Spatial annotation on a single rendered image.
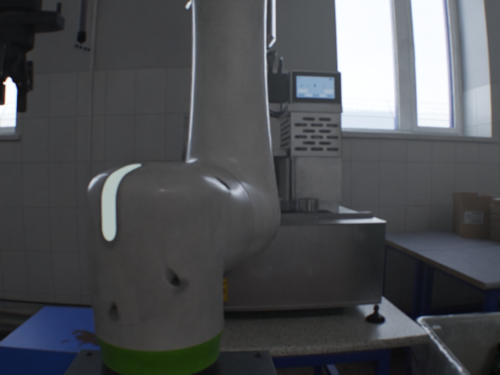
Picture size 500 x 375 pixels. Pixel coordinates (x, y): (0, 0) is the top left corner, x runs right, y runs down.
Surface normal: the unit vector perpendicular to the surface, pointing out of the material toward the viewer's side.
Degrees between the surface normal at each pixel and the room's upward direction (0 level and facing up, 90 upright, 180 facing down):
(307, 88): 90
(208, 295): 90
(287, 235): 90
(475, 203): 107
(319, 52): 90
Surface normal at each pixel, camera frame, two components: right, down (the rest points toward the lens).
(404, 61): 0.07, 0.05
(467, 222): -0.27, 0.04
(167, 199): 0.42, -0.03
